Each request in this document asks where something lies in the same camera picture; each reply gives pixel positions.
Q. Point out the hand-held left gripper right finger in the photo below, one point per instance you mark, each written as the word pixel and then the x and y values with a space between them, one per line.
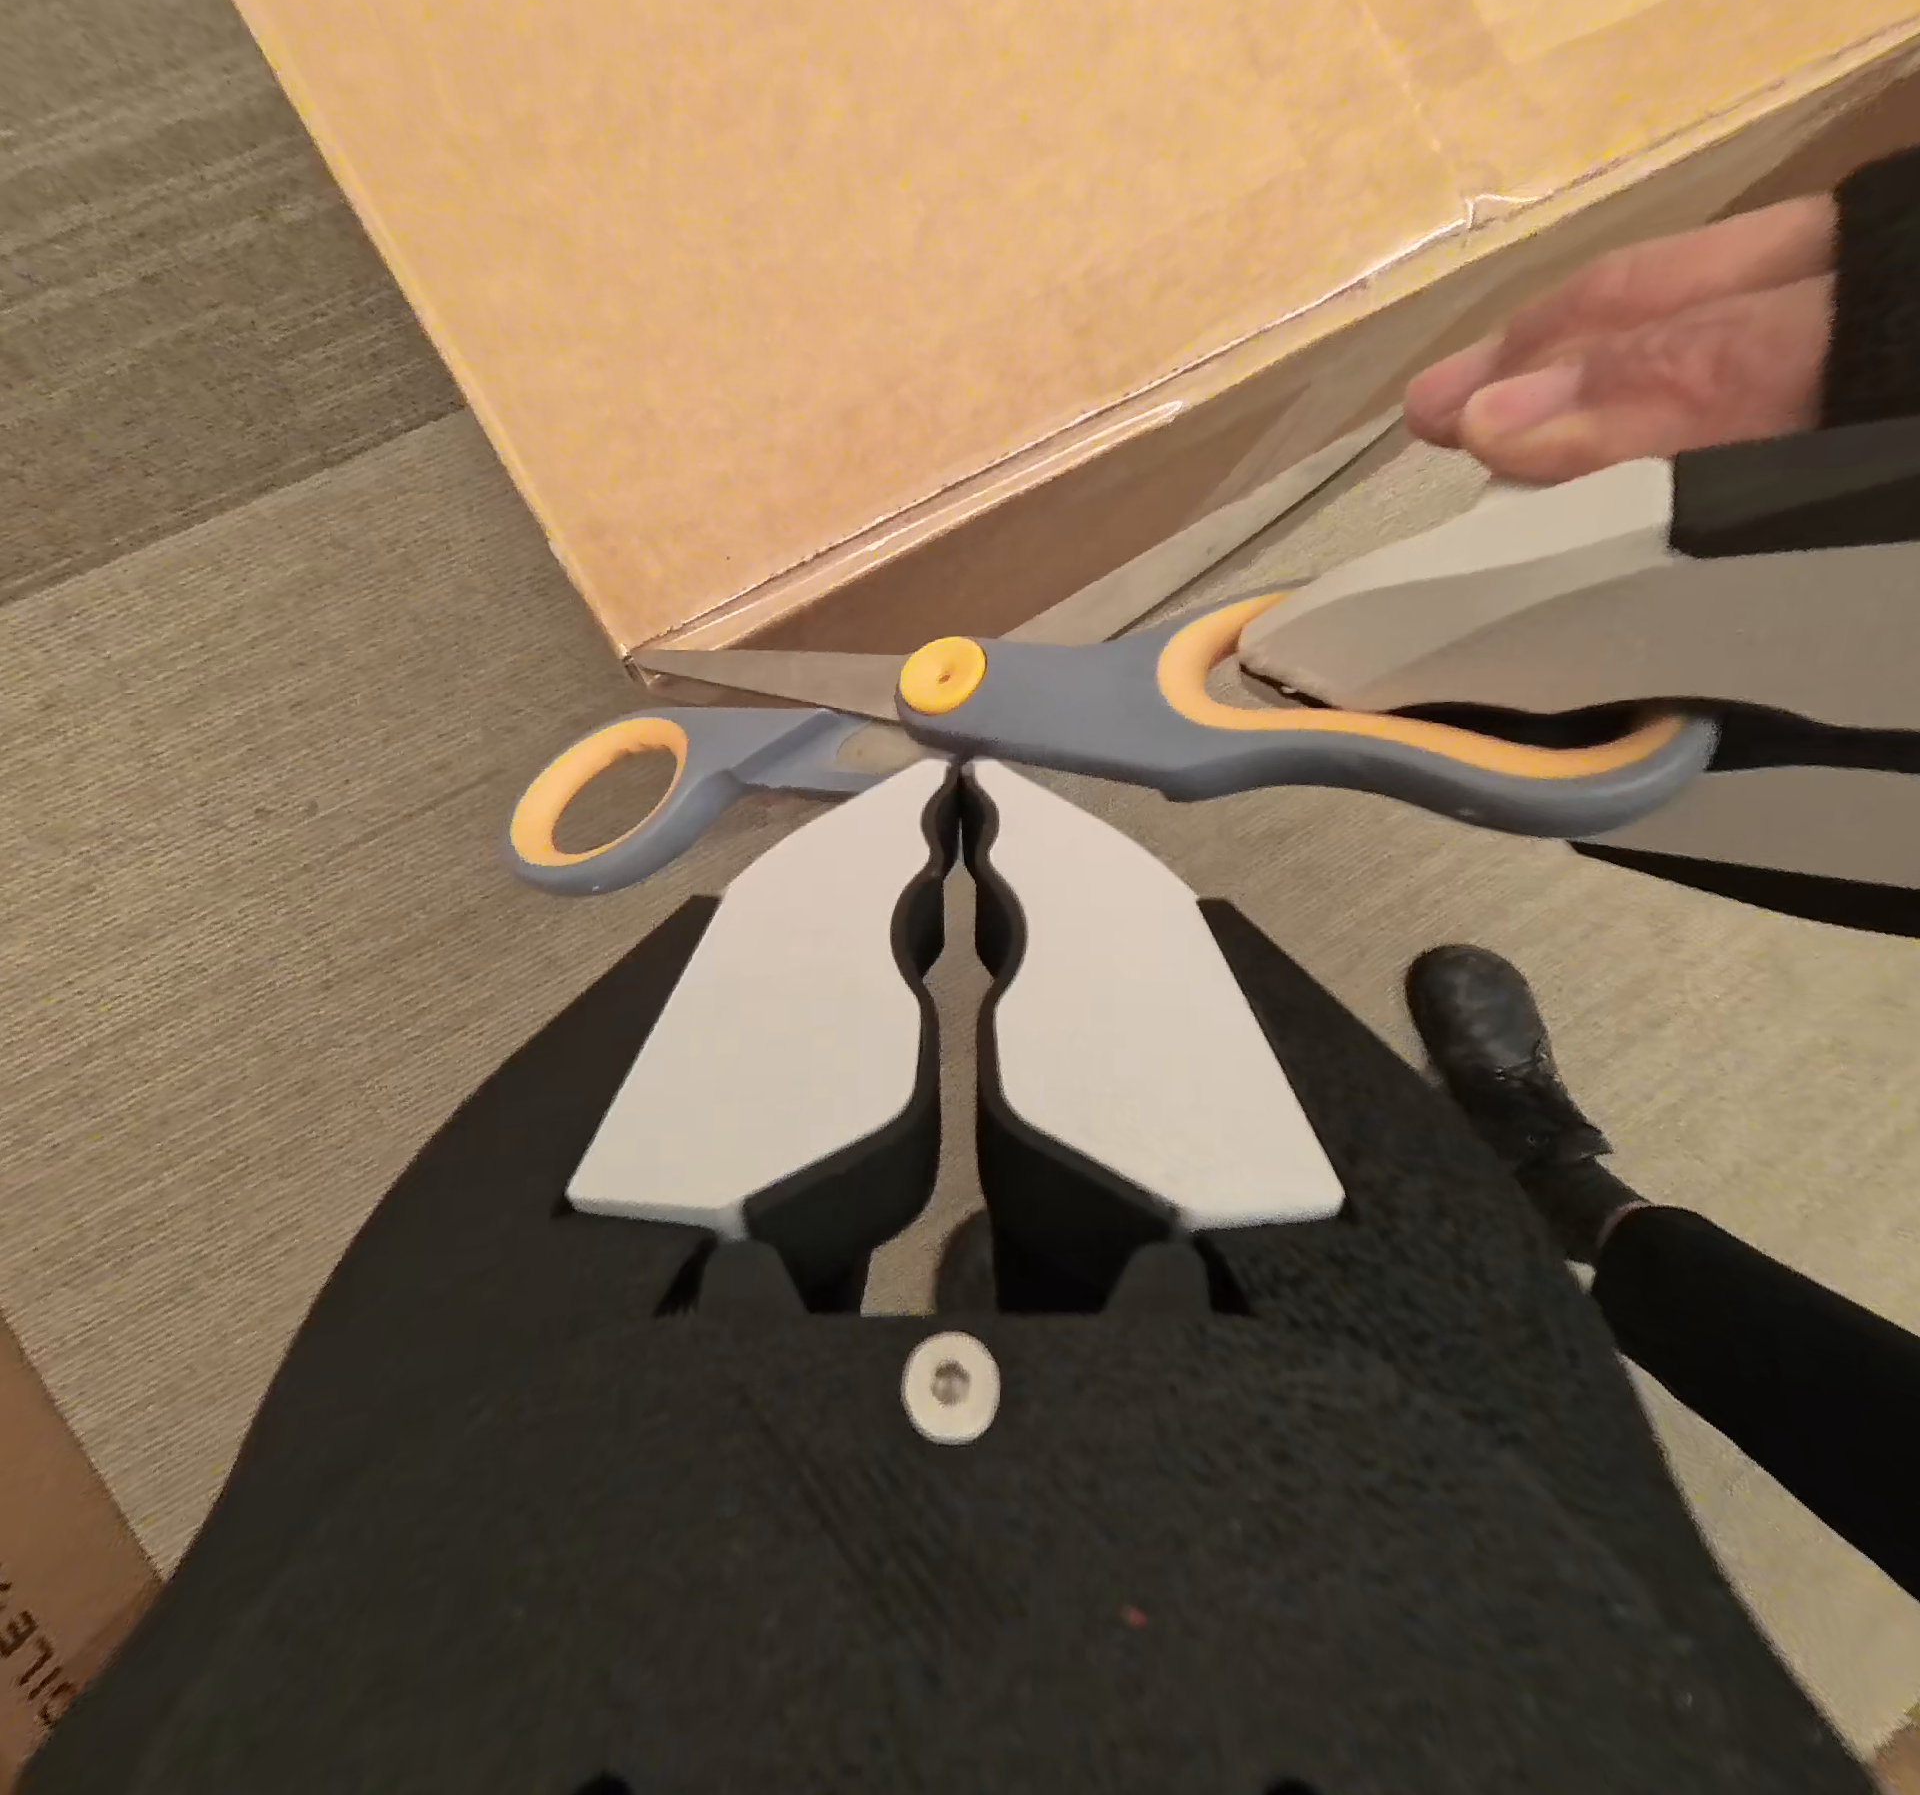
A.
pixel 1157 1046

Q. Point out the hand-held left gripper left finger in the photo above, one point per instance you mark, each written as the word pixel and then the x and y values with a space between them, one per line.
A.
pixel 780 1046

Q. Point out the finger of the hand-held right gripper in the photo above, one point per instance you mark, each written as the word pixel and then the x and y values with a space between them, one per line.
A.
pixel 1576 595
pixel 1831 828

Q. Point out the grey and orange scissors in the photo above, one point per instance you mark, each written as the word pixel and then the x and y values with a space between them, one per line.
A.
pixel 1081 700

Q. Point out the large cardboard box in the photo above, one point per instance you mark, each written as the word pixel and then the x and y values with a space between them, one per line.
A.
pixel 900 175

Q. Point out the person's right forearm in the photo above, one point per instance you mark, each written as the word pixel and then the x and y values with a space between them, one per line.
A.
pixel 1874 296

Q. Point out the person's right hand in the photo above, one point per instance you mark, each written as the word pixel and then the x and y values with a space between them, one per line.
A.
pixel 1635 340

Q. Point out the person's black shoe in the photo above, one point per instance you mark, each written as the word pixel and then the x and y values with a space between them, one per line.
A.
pixel 1501 1061

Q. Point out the brown cardboard box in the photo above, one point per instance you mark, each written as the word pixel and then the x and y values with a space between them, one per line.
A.
pixel 61 1525

